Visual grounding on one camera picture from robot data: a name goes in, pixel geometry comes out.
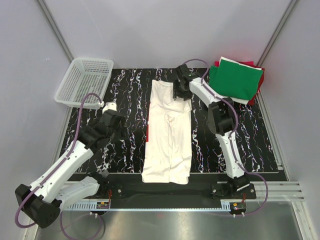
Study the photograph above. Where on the white slotted cable duct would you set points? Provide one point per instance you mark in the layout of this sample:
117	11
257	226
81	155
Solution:
101	206

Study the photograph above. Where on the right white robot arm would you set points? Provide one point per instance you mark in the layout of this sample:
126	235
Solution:
222	121

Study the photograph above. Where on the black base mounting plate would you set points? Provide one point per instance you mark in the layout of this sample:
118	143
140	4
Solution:
201	189

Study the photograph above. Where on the white folded t shirt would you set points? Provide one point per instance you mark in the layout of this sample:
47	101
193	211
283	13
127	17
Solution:
240	100

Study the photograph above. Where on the left aluminium corner post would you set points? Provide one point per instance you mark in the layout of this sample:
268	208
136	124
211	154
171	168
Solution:
55	28

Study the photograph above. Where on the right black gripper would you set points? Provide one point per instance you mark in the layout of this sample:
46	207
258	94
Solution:
176	92

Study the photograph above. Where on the aluminium corner post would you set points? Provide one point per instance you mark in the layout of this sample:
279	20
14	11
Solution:
277	31
55	28

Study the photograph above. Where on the white t shirt red print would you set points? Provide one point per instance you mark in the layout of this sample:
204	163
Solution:
168	147

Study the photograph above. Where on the black marble pattern mat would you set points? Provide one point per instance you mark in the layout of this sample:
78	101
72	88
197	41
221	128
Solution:
130	89

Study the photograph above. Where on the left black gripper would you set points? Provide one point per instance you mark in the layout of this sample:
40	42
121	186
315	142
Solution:
122	133

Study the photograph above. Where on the right aluminium corner post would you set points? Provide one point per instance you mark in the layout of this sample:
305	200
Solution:
277	31

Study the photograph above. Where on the white plastic mesh basket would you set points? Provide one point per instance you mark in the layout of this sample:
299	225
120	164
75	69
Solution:
85	75

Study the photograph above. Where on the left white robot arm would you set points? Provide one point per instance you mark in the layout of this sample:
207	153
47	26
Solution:
45	198

